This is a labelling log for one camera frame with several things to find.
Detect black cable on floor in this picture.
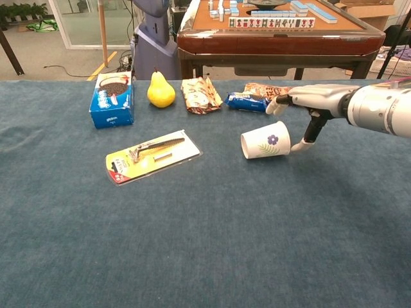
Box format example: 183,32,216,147
43,65,97,78

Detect blue-backed mahjong tile row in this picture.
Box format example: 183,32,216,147
250,10,297,18

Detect cardboard box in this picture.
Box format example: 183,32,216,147
335,0,396,31

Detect black mahjong dice dome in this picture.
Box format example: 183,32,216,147
247,0,283,9

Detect blue cookie box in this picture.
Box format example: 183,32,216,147
89,71,135,130

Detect razor blister pack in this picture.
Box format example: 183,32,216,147
105,129,203,187

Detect wooden pole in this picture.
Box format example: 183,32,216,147
98,0,109,67

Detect green bag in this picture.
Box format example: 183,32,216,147
26,19,59,32

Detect scattered upright mahjong tiles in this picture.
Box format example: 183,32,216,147
208,0,240,22

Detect black table leg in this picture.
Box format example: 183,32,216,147
0,27,26,76

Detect small blue cookie pack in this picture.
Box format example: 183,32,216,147
223,91,272,113

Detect yellow pear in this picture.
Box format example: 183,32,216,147
146,67,177,108

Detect blue felt table mat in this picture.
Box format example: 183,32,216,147
0,79,411,308

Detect black tripod stand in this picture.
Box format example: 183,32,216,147
377,0,411,80

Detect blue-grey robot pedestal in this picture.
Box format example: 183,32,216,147
131,0,179,81

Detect green potted plants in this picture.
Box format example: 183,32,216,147
0,3,49,25

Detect white paper cup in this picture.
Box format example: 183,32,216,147
240,121,292,160

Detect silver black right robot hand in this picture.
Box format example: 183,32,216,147
265,83,360,153

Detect brown mahjong table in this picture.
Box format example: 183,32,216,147
176,0,386,80

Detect black floor cable bundle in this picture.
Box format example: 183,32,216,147
117,47,134,73

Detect orange drink pouch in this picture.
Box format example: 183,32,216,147
243,82,295,100

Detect white glass door frame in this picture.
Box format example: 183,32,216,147
48,0,139,51

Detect stacked blue-backed mahjong tiles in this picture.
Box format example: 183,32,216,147
290,0,310,13

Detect face-up mahjong tile row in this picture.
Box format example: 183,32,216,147
228,17,316,29

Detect white plastic basket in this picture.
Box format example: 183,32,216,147
369,53,411,78

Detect long diagonal mahjong tile row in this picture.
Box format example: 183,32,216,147
306,2,338,24

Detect cream brown snack packet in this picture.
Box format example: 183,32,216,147
180,76,223,115

